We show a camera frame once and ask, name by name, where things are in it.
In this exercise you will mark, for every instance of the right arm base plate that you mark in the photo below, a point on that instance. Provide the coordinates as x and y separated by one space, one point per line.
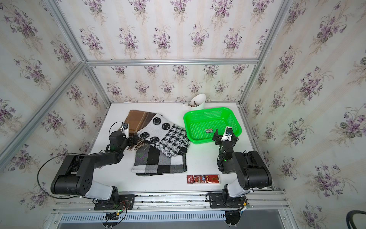
224 201

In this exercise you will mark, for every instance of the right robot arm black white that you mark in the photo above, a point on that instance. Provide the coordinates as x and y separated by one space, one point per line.
250 169

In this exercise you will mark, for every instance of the green plastic basket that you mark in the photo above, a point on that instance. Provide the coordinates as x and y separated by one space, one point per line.
196 122

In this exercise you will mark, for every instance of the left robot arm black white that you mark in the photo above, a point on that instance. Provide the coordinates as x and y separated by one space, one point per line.
75 175

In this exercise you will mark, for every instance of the white cup holder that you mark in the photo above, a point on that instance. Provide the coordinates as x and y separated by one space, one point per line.
200 102

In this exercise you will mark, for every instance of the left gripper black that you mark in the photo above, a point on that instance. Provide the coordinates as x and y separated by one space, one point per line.
130 142

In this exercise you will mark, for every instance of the grey black checkered scarf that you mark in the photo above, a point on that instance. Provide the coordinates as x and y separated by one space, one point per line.
150 162

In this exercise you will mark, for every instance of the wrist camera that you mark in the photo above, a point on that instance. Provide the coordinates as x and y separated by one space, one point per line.
228 131
125 128

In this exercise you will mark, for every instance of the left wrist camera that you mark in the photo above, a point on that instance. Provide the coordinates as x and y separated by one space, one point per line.
125 128

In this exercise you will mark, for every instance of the black white knitted smiley scarf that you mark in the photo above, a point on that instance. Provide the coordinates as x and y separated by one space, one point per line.
167 137

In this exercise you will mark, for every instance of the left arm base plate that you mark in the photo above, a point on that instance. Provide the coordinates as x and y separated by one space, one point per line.
124 201

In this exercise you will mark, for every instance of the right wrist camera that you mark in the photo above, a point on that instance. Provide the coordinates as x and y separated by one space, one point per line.
228 131

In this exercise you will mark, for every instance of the aluminium rail frame front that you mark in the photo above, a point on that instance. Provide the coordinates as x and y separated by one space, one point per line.
261 207

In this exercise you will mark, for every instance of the brown plaid fringed scarf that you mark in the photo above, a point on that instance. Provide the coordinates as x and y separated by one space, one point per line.
137 120

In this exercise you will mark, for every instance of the black chair part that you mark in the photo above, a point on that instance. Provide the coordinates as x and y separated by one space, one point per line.
355 219

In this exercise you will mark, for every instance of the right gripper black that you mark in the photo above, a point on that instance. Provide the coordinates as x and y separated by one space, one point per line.
218 139

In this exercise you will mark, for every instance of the red packet front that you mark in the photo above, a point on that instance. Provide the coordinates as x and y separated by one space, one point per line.
203 179

